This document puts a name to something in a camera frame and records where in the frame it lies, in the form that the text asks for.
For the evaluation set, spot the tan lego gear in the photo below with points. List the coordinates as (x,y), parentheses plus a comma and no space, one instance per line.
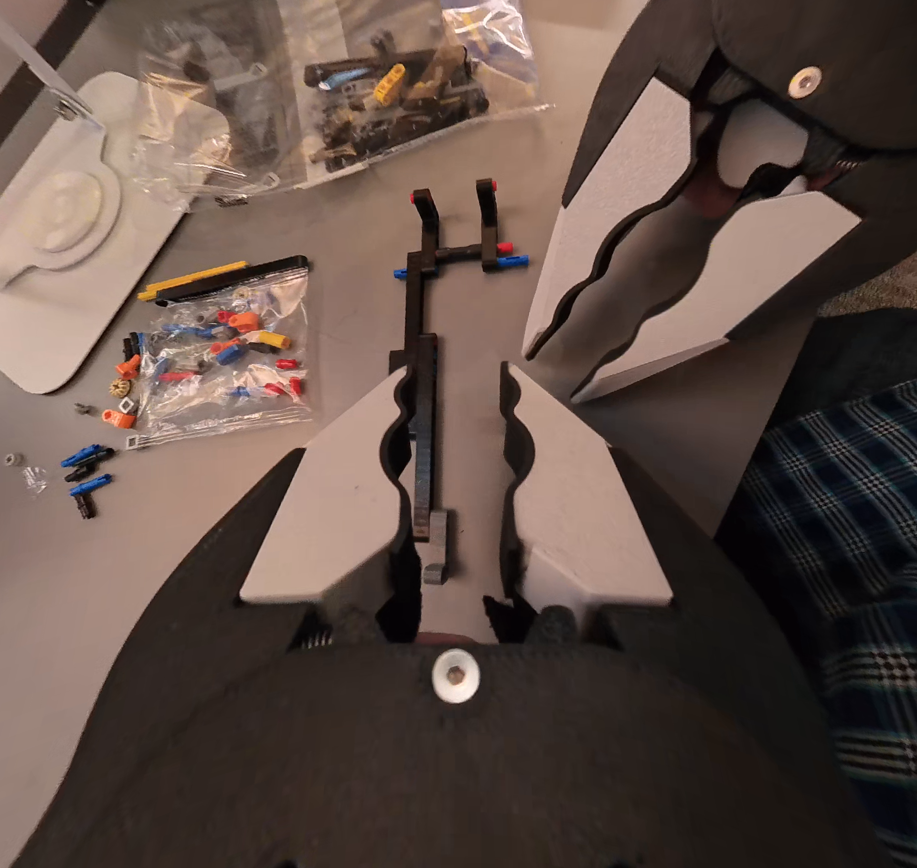
(118,388)

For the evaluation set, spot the white stand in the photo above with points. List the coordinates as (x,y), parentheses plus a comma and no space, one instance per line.
(64,295)

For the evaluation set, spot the blue plaid shirt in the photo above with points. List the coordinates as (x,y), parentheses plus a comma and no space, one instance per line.
(860,524)

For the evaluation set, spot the yellow lego beam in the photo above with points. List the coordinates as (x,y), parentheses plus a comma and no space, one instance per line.
(193,277)

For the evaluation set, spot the black lego assembly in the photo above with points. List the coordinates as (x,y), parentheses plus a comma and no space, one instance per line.
(423,381)

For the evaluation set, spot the orange lego connector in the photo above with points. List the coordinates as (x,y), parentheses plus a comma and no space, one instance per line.
(118,420)
(129,367)

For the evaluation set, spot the long black lego beam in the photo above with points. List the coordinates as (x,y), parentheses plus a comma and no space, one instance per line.
(243,277)

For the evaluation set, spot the clear bag of black yellow lego pieces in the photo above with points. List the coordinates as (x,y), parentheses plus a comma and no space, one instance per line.
(387,44)

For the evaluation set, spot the clear lego piece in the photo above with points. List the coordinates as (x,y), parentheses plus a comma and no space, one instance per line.
(34,481)

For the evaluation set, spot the black lego connector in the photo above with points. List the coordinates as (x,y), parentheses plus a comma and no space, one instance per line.
(132,344)

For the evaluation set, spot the clear bag of colourful lego pieces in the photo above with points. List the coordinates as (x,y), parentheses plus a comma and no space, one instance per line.
(215,395)

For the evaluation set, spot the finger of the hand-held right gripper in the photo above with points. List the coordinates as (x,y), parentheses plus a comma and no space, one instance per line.
(630,180)
(774,252)

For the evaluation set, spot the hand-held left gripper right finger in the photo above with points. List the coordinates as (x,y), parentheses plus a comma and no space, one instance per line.
(580,503)

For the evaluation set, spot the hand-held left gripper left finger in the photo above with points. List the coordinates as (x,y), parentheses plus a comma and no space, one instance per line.
(329,503)

